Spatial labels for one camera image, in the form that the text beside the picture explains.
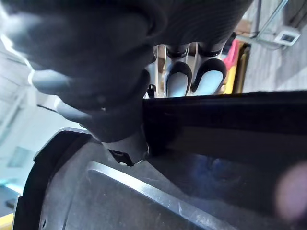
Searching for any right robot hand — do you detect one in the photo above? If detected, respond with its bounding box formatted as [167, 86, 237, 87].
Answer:
[6, 0, 254, 167]

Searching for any yellow metal shelf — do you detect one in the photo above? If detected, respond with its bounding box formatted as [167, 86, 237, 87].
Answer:
[222, 39, 252, 94]

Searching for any brown cardboard box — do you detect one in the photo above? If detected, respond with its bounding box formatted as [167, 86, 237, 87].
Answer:
[236, 20, 255, 37]

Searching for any metal wall conduit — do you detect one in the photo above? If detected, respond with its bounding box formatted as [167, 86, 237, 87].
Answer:
[256, 0, 290, 41]

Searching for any white wall socket box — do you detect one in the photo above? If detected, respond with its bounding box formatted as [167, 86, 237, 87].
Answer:
[275, 29, 301, 46]

